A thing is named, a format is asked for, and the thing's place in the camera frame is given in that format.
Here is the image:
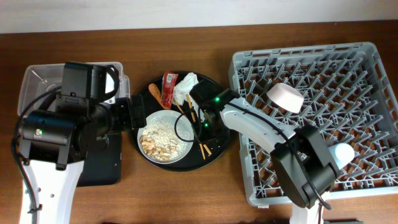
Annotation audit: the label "wooden chopstick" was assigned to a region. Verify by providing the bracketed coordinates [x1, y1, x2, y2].
[186, 94, 206, 160]
[173, 100, 212, 159]

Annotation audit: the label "white napkin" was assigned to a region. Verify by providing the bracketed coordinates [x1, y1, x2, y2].
[173, 72, 198, 105]

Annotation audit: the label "orange sausage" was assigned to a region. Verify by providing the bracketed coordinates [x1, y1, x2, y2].
[148, 83, 169, 110]

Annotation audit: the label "grey plate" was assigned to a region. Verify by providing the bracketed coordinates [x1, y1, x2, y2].
[137, 110, 194, 164]

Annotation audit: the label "red snack wrapper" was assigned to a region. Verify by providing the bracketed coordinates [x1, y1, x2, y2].
[161, 72, 178, 110]

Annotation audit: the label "pink bowl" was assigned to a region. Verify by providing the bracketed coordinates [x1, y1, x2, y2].
[266, 83, 304, 113]

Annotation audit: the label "light blue cup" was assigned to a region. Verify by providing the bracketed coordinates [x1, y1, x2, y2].
[328, 143, 355, 170]

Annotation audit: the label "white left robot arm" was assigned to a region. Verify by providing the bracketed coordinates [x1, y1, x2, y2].
[12, 93, 146, 223]

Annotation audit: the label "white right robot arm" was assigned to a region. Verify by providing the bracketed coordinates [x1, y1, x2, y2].
[189, 82, 354, 223]

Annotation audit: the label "clear plastic waste bin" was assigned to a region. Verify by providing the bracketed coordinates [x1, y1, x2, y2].
[17, 62, 131, 116]

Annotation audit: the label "grey dishwasher rack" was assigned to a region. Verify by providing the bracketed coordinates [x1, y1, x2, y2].
[228, 42, 397, 199]

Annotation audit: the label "rice and peanut leftovers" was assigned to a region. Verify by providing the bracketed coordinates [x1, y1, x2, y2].
[138, 119, 187, 162]

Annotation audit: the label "black rectangular tray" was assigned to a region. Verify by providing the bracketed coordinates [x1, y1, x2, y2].
[77, 132, 122, 187]

